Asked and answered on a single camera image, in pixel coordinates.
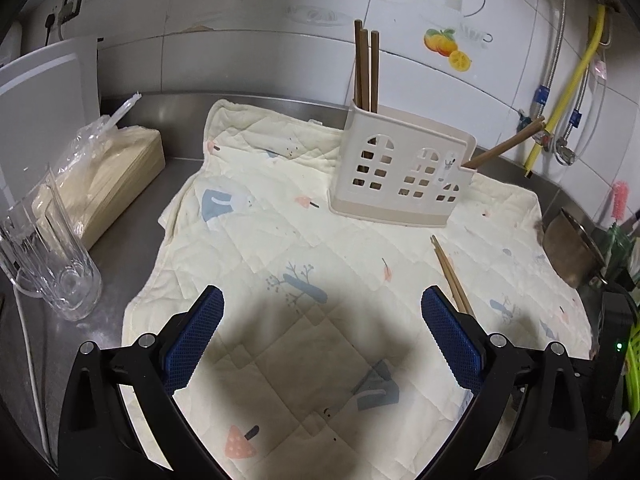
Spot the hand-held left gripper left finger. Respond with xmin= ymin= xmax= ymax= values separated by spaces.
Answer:
xmin=59 ymin=285 xmax=226 ymax=480

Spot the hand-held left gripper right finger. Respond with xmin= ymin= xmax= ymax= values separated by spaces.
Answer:
xmin=415 ymin=285 xmax=591 ymax=480

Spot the beige plastic utensil holder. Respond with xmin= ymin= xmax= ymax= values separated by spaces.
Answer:
xmin=328 ymin=99 xmax=477 ymax=230

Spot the single wooden chopstick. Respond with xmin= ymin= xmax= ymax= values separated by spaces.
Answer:
xmin=354 ymin=20 xmax=364 ymax=109
xmin=463 ymin=116 xmax=546 ymax=169
xmin=370 ymin=31 xmax=380 ymax=113

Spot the green plastic basket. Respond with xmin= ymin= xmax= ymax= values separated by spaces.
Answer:
xmin=620 ymin=317 xmax=640 ymax=428

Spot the cream quilted printed mat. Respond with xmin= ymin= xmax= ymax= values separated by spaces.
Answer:
xmin=122 ymin=99 xmax=601 ymax=480

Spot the green glass jar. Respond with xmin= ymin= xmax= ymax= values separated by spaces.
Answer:
xmin=605 ymin=222 xmax=634 ymax=281

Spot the steel cooking pot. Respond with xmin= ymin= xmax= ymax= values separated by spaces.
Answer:
xmin=542 ymin=208 xmax=608 ymax=289

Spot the clear glass mug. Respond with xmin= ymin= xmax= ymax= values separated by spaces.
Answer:
xmin=0 ymin=162 xmax=103 ymax=322

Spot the pink bottle brush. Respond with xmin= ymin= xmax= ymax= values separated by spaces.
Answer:
xmin=612 ymin=181 xmax=630 ymax=221

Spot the plastic wrapped beige napkin pack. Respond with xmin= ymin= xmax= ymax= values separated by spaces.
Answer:
xmin=31 ymin=92 xmax=166 ymax=251

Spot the metal angle valve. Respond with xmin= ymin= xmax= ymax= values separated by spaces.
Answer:
xmin=554 ymin=139 xmax=579 ymax=165
xmin=517 ymin=109 xmax=552 ymax=142

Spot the thin white tube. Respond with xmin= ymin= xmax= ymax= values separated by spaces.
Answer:
xmin=590 ymin=60 xmax=609 ymax=128

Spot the white plastic board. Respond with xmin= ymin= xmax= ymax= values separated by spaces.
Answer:
xmin=0 ymin=36 xmax=103 ymax=221

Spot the short braided metal hose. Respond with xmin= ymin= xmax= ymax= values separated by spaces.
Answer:
xmin=562 ymin=67 xmax=608 ymax=147

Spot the yellow corrugated hose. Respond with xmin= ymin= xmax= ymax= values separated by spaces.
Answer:
xmin=523 ymin=4 xmax=607 ymax=177

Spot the long braided metal hose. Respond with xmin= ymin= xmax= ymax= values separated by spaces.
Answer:
xmin=532 ymin=0 xmax=571 ymax=111

